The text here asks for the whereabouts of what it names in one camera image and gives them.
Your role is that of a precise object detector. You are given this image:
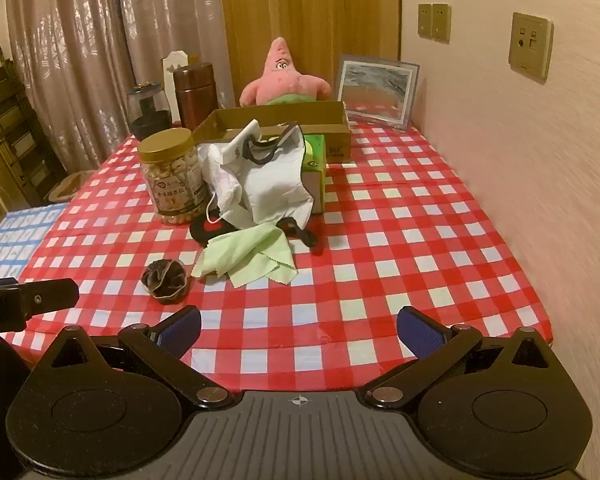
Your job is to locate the beige patterned curtain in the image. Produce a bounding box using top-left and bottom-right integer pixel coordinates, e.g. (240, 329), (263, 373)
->
(5, 0), (131, 173)
(117, 0), (236, 111)

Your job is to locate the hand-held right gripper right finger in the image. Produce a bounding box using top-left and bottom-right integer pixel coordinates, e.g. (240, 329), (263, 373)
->
(357, 305), (563, 411)

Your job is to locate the black folding rack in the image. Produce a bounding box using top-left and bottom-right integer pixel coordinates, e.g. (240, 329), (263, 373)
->
(0, 36), (66, 206)

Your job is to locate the green tissue box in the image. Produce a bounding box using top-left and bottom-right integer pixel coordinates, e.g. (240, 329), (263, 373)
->
(300, 134), (327, 216)

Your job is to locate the brown scrunchie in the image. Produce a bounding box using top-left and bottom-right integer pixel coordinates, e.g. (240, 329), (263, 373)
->
(141, 258), (187, 305)

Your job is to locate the black cloth item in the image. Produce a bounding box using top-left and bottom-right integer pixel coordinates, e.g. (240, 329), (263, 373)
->
(189, 213), (241, 247)

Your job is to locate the pink starfish plush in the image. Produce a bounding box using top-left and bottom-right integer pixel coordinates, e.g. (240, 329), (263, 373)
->
(239, 36), (332, 107)

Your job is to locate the wooden door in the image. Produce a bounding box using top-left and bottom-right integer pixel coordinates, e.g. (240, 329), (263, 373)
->
(219, 0), (401, 107)

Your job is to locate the glass coffee bean jar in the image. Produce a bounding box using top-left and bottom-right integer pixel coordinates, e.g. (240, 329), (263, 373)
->
(126, 81), (172, 142)

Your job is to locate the beige plastic bin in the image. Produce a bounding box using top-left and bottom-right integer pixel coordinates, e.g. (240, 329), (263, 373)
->
(47, 170), (98, 203)

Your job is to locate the blue patterned bed sheet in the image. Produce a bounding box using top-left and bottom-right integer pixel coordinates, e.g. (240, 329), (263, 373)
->
(0, 202), (71, 281)

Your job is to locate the beige wall data panel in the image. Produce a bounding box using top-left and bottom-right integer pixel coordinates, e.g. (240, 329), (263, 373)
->
(509, 12), (554, 80)

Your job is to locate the white chair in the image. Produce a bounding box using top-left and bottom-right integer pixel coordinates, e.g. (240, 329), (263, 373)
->
(161, 49), (201, 126)

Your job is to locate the framed picture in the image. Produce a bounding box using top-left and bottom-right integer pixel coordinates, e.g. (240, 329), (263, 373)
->
(336, 54), (421, 132)

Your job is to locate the brown metal canister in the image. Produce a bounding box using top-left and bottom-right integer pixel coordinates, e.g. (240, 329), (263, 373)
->
(173, 62), (216, 133)

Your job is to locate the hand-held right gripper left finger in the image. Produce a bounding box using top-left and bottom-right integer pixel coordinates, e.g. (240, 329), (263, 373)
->
(30, 305), (236, 411)

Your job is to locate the light green cloth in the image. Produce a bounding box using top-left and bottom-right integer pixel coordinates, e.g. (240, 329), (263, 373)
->
(194, 225), (299, 288)

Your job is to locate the red checkered tablecloth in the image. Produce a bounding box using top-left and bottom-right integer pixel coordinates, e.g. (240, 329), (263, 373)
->
(0, 122), (552, 393)

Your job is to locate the white plastic bag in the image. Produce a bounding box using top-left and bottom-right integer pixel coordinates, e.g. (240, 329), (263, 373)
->
(220, 120), (324, 252)

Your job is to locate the nut jar with gold lid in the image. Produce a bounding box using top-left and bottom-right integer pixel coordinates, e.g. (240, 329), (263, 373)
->
(138, 128), (204, 226)

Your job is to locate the beige wall socket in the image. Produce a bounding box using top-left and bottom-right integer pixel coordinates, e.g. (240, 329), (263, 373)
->
(418, 3), (434, 39)
(431, 3), (452, 42)

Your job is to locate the cardboard box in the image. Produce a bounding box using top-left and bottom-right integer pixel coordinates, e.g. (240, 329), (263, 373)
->
(192, 101), (352, 165)

